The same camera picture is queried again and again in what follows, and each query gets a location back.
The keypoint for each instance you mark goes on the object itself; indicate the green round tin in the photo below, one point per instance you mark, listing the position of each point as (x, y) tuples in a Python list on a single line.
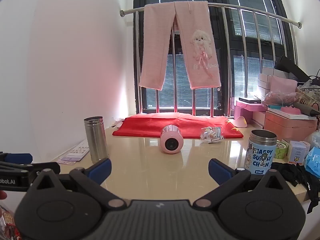
[(281, 150)]

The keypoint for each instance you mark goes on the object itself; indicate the metal window railing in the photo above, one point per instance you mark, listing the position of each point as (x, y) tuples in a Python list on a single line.
[(250, 8)]

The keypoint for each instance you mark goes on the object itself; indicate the large pink storage box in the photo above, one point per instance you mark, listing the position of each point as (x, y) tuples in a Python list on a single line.
[(287, 128)]

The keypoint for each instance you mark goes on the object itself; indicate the pink cup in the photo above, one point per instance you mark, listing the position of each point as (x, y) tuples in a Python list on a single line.
[(171, 142)]

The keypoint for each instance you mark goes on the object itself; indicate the black flat box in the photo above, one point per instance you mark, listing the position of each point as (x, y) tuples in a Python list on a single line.
[(250, 100)]

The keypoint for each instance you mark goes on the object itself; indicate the pink pants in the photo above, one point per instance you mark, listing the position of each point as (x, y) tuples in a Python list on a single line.
[(200, 55)]

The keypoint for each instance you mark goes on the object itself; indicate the blue cartoon printed cup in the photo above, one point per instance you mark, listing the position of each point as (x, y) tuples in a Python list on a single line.
[(261, 155)]

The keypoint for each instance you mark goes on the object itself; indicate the clear plastic bag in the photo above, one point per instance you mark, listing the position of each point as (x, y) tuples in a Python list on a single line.
[(282, 98)]

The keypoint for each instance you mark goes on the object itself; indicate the printed tote bag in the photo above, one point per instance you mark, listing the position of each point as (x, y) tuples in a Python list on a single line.
[(310, 95)]

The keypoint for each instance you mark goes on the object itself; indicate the white plastic bag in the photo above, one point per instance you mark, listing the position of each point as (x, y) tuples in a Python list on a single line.
[(314, 137)]

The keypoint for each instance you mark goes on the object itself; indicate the black angled device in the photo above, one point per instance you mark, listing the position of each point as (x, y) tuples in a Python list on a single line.
[(290, 67)]

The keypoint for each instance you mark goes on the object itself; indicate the stack of white boxes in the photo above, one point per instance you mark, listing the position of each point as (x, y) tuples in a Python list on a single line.
[(265, 80)]

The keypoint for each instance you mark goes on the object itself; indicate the small white carton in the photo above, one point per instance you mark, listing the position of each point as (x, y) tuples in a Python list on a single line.
[(297, 151)]

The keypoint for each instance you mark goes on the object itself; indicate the white flat box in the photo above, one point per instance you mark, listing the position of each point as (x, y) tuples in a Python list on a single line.
[(297, 116)]

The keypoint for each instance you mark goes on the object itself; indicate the purple card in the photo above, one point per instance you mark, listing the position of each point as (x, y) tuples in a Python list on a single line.
[(68, 159)]

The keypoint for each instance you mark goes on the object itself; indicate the stainless steel cup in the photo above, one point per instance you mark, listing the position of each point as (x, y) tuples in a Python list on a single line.
[(96, 142)]

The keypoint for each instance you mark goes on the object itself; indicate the red snack bag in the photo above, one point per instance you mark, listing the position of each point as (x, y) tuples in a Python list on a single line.
[(7, 221)]

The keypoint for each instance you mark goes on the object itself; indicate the clear toy packet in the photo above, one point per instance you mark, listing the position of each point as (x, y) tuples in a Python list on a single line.
[(211, 135)]

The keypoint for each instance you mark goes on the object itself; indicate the person's left hand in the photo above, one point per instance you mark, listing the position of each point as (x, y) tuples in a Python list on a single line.
[(2, 195)]

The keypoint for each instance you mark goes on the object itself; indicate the blue tissue pack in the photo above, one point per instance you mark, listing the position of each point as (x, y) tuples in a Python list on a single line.
[(313, 161)]

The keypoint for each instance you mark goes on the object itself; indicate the pink stand box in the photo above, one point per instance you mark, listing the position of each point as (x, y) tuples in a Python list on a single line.
[(246, 110)]

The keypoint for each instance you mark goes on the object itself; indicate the pink shell-shaped ornament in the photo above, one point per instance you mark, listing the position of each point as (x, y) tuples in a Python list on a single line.
[(240, 122)]

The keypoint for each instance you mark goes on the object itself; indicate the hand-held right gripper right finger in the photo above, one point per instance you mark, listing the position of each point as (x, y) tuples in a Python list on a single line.
[(220, 171)]

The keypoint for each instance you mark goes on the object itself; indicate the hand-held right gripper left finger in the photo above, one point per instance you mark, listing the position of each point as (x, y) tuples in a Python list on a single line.
[(101, 168)]

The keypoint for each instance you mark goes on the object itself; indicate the white sticker sheet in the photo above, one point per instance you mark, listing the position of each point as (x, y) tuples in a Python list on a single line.
[(80, 148)]

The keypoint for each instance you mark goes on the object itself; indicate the black cloth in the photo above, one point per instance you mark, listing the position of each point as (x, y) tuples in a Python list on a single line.
[(300, 177)]

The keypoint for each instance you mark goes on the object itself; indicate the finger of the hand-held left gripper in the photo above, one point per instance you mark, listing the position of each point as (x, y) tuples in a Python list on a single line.
[(47, 168), (17, 158)]

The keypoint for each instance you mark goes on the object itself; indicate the red cloth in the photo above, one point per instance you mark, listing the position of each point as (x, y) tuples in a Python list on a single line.
[(145, 127)]

